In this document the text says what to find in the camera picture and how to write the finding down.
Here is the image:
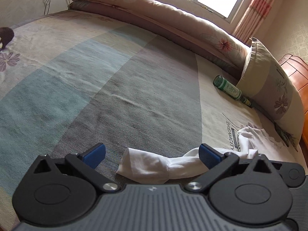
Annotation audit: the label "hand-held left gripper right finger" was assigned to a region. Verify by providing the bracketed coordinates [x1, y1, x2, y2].
[185, 144, 275, 193]

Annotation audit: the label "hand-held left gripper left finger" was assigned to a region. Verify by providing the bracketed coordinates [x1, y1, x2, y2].
[31, 143, 121, 193]

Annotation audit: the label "white t-shirt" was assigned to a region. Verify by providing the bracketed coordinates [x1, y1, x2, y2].
[116, 124, 284, 184]

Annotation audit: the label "green glass bottle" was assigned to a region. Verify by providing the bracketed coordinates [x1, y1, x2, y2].
[213, 75, 253, 108]

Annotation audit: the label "floral patchwork pillow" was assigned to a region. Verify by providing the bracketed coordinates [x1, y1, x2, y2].
[236, 37, 305, 147]

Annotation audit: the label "wooden headboard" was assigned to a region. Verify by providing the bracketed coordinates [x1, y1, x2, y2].
[278, 54, 308, 157]

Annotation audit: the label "folded pink floral quilt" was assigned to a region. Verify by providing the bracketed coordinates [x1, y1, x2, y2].
[67, 0, 251, 71]

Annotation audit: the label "dark plush toy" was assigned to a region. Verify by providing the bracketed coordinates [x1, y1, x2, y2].
[0, 26, 15, 51]

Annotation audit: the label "pink checked curtain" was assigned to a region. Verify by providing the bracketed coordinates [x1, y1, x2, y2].
[232, 0, 284, 46]

